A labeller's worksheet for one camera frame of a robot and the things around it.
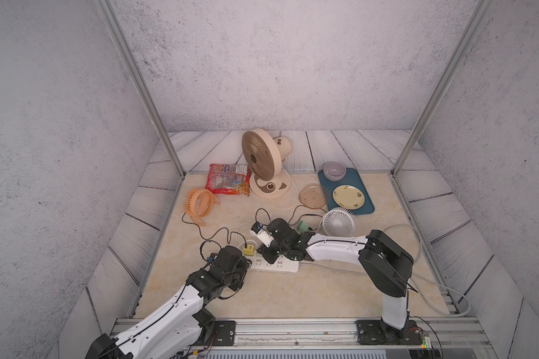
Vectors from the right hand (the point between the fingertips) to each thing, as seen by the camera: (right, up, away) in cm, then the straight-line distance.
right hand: (259, 250), depth 86 cm
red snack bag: (-17, +28, +25) cm, 41 cm away
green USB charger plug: (+18, +7, +13) cm, 23 cm away
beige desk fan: (+1, +37, +7) cm, 37 cm away
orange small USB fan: (-27, +17, +12) cm, 34 cm away
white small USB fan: (+31, +10, +3) cm, 33 cm away
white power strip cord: (+38, +4, -34) cm, 51 cm away
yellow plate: (+42, +19, +26) cm, 53 cm away
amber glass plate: (+25, +20, +24) cm, 40 cm away
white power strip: (+8, -6, +1) cm, 10 cm away
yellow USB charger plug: (-4, 0, +1) cm, 4 cm away
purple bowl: (+37, +32, +32) cm, 59 cm away
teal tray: (+46, +29, +33) cm, 64 cm away
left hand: (-1, -4, -4) cm, 6 cm away
